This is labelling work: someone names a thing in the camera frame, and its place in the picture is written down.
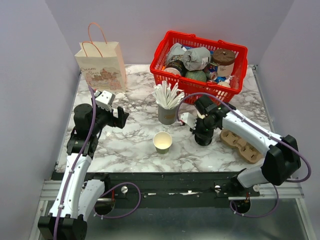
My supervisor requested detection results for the green textured ball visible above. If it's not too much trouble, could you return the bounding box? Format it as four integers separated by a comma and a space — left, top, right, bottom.
185, 70, 207, 83

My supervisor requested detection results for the white wrapped straws bundle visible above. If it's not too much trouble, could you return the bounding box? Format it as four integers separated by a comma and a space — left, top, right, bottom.
151, 80, 185, 110

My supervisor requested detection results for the green paper coffee cup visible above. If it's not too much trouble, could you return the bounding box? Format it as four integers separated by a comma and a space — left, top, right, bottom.
153, 131, 173, 154

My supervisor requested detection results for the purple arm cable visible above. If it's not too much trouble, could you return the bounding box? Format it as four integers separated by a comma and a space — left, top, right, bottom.
52, 86, 142, 240
176, 92, 312, 218

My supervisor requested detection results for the black mounting base rail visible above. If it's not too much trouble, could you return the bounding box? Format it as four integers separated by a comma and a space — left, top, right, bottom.
85, 172, 260, 210

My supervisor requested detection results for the cream printed paper bag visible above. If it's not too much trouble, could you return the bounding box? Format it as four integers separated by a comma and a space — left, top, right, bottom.
74, 28, 127, 93

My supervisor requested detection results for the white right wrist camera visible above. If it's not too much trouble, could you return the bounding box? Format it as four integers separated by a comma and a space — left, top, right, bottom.
179, 112, 197, 130

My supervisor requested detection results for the white pump bottle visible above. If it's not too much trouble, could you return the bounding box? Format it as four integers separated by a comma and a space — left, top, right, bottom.
216, 75, 234, 88

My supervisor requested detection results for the red blue drink can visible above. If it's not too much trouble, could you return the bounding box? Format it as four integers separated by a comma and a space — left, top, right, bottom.
203, 66, 218, 81

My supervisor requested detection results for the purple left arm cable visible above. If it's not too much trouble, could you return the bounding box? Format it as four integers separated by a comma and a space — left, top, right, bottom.
52, 86, 142, 240

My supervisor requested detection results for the grey wrapped bundle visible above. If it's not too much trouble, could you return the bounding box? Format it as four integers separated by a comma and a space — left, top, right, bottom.
182, 46, 211, 71

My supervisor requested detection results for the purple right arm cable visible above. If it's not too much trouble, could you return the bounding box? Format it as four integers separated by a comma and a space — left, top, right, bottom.
176, 92, 312, 218

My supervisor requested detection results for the black plastic cup lid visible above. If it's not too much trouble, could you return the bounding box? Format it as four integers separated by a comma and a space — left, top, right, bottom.
194, 135, 213, 147

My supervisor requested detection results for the grey straw holder cup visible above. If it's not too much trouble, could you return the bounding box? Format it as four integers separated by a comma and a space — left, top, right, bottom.
158, 104, 178, 125

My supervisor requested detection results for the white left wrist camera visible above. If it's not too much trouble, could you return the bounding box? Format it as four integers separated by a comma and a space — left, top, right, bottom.
95, 90, 116, 112

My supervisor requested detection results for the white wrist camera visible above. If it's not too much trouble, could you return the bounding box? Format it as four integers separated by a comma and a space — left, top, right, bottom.
95, 90, 116, 112
179, 112, 197, 130

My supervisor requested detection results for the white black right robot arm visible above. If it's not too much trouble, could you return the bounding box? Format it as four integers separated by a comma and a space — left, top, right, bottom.
193, 95, 301, 196

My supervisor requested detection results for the brown lidded white tub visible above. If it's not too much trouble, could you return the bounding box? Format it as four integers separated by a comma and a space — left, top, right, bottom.
212, 48, 236, 77

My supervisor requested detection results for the brown cardboard cup carrier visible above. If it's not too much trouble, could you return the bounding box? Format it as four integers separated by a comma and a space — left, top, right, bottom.
219, 129, 263, 164

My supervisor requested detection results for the red plastic shopping basket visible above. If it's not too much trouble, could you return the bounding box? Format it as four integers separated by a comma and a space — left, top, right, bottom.
149, 30, 248, 103

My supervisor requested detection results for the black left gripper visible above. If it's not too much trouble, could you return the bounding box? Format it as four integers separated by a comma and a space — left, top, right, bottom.
90, 96, 130, 135

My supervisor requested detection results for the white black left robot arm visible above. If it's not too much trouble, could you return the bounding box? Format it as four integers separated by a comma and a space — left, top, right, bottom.
37, 103, 129, 240

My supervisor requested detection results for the dark printed paper cup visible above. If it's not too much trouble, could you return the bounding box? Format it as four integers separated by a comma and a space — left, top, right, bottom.
163, 55, 186, 77

